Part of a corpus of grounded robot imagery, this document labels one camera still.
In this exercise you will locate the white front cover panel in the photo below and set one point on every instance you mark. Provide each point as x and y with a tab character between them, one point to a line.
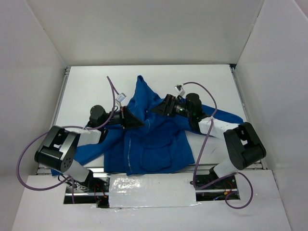
151	190

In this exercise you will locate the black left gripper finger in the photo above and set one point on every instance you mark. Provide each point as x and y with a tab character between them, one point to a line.
133	126
129	118

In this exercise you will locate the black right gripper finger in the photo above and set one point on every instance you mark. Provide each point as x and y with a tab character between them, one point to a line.
164	106
161	113

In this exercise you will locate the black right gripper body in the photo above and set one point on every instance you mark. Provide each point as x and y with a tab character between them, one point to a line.
169	105

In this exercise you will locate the right aluminium frame rail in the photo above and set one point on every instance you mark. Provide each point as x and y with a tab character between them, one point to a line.
246	112

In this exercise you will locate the blue zip-up jacket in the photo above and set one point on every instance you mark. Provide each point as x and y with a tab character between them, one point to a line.
159	146

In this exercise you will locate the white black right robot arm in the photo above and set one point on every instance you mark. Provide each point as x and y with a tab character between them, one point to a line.
243	144

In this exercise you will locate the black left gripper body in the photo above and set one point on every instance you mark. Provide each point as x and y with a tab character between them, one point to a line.
125	117

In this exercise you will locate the left aluminium frame rail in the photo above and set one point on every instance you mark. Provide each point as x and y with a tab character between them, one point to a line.
59	100

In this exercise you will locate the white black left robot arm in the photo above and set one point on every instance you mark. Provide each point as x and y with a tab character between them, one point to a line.
59	147

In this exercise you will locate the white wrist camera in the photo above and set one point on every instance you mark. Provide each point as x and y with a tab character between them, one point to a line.
180	90
119	99

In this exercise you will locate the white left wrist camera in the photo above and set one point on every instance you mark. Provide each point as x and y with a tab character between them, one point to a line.
119	99

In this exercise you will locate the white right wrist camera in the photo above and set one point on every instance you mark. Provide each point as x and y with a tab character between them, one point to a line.
180	90

